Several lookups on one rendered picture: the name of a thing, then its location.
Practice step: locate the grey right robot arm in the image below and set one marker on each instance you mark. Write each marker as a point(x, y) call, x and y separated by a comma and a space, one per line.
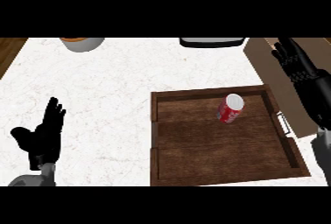
point(322, 151)

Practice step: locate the black and grey appliance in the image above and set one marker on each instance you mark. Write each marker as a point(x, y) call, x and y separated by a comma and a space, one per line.
point(211, 42)

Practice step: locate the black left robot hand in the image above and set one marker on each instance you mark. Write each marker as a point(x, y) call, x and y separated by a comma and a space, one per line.
point(44, 137)

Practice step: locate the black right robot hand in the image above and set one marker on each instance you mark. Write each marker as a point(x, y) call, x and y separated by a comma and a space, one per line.
point(302, 68)

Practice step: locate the brown cardboard box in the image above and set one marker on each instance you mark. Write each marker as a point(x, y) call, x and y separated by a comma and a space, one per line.
point(275, 75)

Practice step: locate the red soda can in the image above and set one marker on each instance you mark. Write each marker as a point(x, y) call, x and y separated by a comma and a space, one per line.
point(231, 108)

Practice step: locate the grey bowl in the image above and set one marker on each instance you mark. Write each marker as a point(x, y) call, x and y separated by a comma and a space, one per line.
point(81, 43)

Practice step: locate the brown wooden tray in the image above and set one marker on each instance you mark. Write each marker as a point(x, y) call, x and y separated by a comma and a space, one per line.
point(223, 140)

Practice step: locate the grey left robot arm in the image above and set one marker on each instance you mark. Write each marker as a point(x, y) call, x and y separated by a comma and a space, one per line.
point(36, 178)

